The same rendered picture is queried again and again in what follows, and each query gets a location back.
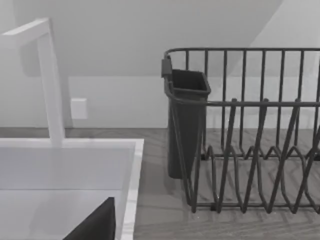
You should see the dark grey wire dish rack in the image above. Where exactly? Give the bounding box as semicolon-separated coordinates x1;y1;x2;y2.
161;47;320;215

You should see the dark grey cutlery holder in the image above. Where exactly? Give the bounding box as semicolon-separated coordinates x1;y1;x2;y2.
161;57;212;179

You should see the tall white tap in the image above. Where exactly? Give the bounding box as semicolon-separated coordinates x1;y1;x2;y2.
0;17;66;146

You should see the white sink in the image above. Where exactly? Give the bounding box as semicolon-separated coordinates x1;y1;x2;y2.
0;138;145;240

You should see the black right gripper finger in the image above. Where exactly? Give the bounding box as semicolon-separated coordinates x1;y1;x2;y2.
62;196;117;240

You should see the white wall socket plate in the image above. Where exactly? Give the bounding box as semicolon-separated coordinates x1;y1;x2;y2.
70;98;88;120

